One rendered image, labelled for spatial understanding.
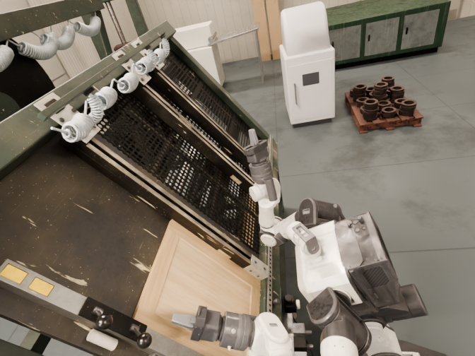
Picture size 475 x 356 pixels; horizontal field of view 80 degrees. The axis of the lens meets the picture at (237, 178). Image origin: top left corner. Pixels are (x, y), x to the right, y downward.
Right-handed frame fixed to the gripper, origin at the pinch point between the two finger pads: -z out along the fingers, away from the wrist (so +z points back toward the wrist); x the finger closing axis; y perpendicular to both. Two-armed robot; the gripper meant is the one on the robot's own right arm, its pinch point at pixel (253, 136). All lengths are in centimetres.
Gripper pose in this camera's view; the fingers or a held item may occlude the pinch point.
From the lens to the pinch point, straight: 113.1
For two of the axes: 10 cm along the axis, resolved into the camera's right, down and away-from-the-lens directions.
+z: 2.4, 9.1, 3.4
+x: -6.6, 4.1, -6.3
